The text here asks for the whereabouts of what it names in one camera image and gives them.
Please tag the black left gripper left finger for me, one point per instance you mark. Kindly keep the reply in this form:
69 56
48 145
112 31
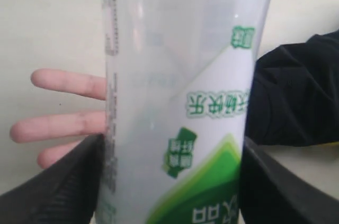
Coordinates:
65 192

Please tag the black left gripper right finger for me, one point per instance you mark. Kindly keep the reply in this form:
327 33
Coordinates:
270 193

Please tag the white bottle green leaf label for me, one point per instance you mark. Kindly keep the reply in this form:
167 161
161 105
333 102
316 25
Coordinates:
178 80

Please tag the person's open hand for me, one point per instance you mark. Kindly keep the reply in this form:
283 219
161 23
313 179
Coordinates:
53 126

